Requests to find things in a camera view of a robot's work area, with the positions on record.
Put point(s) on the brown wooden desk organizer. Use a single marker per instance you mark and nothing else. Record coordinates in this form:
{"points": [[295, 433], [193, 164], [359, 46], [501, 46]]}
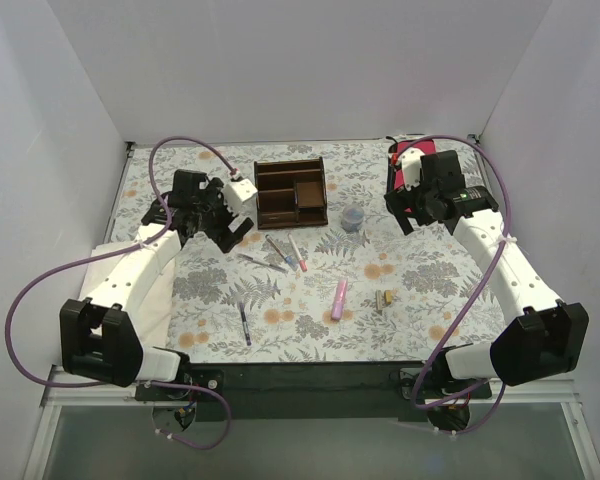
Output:
{"points": [[291, 194]]}

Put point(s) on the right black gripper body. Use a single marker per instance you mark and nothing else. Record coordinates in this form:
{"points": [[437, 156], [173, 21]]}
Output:
{"points": [[400, 201]]}

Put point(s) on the pink highlighter marker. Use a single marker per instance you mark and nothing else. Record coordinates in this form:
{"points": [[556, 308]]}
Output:
{"points": [[339, 300]]}

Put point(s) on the white folded cloth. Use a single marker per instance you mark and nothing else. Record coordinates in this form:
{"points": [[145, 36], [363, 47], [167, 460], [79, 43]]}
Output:
{"points": [[141, 283]]}

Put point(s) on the floral patterned table mat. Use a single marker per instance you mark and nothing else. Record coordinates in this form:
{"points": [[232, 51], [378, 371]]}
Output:
{"points": [[437, 296]]}

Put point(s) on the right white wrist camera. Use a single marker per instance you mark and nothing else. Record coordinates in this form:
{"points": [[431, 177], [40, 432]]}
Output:
{"points": [[408, 168]]}

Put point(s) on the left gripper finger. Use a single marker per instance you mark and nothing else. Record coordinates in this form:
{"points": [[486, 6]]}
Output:
{"points": [[228, 239], [215, 233]]}

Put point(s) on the dark thin pen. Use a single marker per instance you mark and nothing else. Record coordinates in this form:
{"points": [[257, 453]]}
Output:
{"points": [[262, 263]]}

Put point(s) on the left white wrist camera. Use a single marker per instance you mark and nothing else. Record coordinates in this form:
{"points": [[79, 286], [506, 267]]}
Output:
{"points": [[238, 193]]}

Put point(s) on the purple pen clear cap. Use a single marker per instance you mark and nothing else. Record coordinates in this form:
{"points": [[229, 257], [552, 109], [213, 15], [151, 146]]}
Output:
{"points": [[244, 322]]}

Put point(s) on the aluminium frame rail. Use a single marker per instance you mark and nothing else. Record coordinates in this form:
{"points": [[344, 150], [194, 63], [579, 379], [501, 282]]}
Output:
{"points": [[553, 390]]}

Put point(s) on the blue capped white pen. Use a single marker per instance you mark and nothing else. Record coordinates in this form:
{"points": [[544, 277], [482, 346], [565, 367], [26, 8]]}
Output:
{"points": [[286, 257]]}

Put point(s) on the metal staple strip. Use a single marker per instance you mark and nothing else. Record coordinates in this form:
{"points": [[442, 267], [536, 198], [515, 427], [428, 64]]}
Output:
{"points": [[379, 300]]}

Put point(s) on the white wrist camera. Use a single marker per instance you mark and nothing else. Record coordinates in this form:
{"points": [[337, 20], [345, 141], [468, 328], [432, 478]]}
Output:
{"points": [[238, 193], [408, 168]]}

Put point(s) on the pink capped white pen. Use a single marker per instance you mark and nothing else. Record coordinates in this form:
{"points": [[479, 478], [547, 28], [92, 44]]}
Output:
{"points": [[300, 259]]}

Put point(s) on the red cloth black trim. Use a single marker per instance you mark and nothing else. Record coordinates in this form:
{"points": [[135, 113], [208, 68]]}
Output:
{"points": [[397, 147]]}

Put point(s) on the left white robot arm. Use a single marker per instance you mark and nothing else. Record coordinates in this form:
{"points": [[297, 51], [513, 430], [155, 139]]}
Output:
{"points": [[98, 336]]}

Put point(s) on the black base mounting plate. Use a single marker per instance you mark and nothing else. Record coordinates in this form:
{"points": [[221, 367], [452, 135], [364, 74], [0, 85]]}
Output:
{"points": [[322, 390]]}

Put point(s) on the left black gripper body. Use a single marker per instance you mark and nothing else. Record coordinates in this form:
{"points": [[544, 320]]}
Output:
{"points": [[220, 226]]}

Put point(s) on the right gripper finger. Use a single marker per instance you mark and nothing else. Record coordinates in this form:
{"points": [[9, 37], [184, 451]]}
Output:
{"points": [[404, 222], [395, 201]]}

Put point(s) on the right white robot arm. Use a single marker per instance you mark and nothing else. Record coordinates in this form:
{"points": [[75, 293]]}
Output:
{"points": [[544, 335]]}

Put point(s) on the clear jar of paperclips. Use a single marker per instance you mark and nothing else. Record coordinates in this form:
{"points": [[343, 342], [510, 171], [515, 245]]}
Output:
{"points": [[352, 218]]}

